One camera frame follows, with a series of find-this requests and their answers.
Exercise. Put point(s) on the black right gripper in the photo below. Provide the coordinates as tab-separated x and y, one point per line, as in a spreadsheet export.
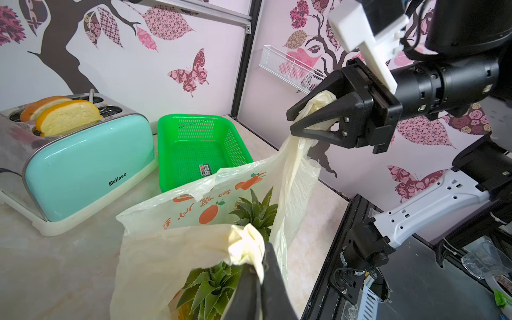
350	108

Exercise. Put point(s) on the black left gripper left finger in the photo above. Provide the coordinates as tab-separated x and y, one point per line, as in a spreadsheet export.
245	303

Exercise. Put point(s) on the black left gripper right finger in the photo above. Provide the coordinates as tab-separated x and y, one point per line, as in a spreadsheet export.
275	303

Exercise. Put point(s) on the cream plastic bag orange print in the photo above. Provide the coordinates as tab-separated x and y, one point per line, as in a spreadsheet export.
183	251

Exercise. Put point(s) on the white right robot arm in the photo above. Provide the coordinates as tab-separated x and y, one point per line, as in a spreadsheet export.
415	67

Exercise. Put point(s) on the green plastic basket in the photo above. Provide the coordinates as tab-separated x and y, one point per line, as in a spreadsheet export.
191	147

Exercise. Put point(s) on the mint green toaster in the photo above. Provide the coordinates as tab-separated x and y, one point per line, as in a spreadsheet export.
59	182

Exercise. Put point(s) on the front bread slice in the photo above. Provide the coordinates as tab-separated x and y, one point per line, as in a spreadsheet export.
66	117

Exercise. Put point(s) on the bread slice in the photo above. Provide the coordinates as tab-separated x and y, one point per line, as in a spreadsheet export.
66	117
35	109

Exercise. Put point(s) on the back bread slice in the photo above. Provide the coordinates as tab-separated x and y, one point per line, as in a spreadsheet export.
35	109

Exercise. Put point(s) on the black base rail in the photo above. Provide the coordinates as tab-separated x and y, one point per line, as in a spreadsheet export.
338	285

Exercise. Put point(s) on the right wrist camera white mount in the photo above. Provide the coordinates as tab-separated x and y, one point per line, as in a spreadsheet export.
376	29

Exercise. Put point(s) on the aluminium frame bar back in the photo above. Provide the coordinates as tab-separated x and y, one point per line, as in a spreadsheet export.
165	19

